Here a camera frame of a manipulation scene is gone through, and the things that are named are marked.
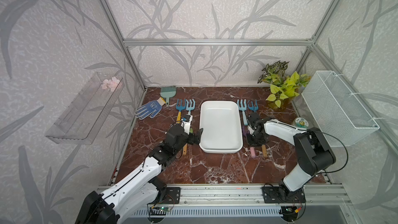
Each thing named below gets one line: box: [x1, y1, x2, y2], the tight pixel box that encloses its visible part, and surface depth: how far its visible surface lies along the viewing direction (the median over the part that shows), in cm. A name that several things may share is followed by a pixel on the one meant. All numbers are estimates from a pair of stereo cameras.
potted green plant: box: [257, 60, 311, 109], surface depth 93 cm
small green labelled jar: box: [294, 117, 309, 129], surface depth 93 cm
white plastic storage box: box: [199, 100, 244, 154], surface depth 100 cm
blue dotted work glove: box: [134, 96, 167, 120], surface depth 110 cm
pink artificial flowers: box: [101, 76, 121, 92], surface depth 78 cm
